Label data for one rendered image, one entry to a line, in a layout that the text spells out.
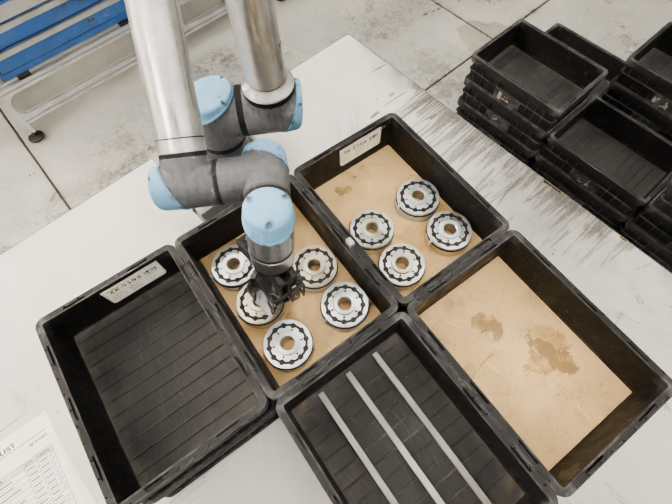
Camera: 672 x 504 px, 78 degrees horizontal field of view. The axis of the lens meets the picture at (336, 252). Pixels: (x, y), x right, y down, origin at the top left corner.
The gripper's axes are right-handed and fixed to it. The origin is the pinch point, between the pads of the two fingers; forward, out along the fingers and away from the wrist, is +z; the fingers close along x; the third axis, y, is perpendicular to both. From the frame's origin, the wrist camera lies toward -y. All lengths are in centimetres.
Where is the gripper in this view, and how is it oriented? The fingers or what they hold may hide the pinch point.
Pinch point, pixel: (272, 294)
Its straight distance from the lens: 91.8
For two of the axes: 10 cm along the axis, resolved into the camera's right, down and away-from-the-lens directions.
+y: 5.8, 7.3, -3.6
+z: -0.8, 4.9, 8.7
